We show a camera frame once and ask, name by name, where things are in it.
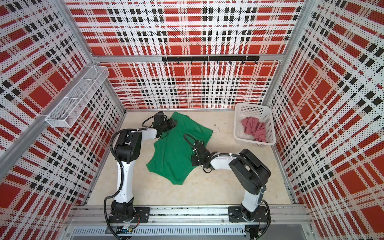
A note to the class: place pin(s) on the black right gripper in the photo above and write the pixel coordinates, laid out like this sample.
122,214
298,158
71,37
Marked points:
193,157

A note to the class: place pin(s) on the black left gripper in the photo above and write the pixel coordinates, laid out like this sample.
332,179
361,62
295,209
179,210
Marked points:
172,124

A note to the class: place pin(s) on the green tank top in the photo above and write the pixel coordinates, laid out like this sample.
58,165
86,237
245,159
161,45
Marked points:
172,157

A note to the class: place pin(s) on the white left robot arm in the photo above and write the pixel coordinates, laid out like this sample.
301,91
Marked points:
125,146

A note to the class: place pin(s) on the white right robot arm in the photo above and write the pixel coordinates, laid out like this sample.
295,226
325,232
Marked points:
251,173

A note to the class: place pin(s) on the maroon crumpled tank top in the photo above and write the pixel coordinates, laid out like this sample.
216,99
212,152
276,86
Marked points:
254,127

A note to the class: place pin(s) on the white perforated plastic basket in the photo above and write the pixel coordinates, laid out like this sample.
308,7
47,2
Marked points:
264,114

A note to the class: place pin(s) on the black wall hook rail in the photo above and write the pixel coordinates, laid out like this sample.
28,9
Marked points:
212,59

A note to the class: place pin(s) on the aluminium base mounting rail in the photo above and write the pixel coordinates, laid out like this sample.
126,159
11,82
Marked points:
194,215

